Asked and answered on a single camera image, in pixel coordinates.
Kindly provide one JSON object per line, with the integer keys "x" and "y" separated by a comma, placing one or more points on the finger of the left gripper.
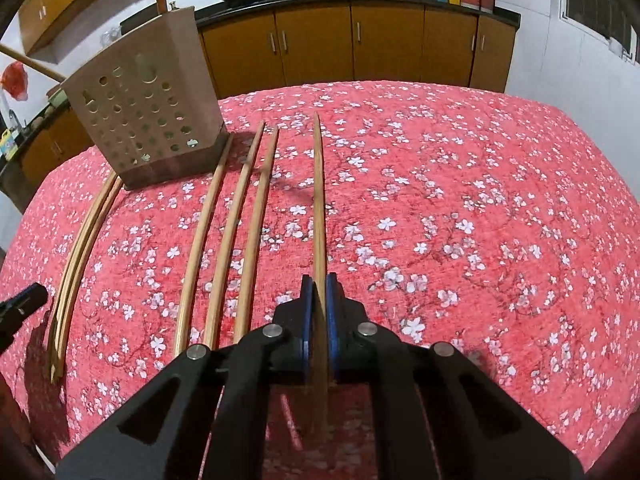
{"x": 16, "y": 310}

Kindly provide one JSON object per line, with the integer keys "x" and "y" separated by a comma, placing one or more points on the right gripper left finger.
{"x": 205, "y": 414}

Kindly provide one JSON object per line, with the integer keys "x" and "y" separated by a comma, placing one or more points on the red hanging plastic bag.
{"x": 14, "y": 81}

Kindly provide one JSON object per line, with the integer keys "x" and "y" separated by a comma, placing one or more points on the red floral tablecloth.
{"x": 490, "y": 222}

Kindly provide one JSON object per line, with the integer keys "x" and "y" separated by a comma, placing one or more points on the beige perforated utensil holder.
{"x": 149, "y": 105}

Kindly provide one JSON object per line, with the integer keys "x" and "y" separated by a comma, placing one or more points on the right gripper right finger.
{"x": 436, "y": 415}

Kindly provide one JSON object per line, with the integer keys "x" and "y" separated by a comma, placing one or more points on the black kitchen countertop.
{"x": 300, "y": 2}

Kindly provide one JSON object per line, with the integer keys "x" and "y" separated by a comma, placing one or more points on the right barred window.
{"x": 600, "y": 5}

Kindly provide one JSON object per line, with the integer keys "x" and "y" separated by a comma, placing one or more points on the lower wooden base cabinets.
{"x": 350, "y": 45}

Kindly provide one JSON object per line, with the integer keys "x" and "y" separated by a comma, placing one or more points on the yellow detergent bottle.
{"x": 8, "y": 146}

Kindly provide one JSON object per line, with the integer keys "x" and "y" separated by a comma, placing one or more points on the brown wooden chopstick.
{"x": 246, "y": 294}
{"x": 219, "y": 283}
{"x": 184, "y": 317}
{"x": 320, "y": 360}

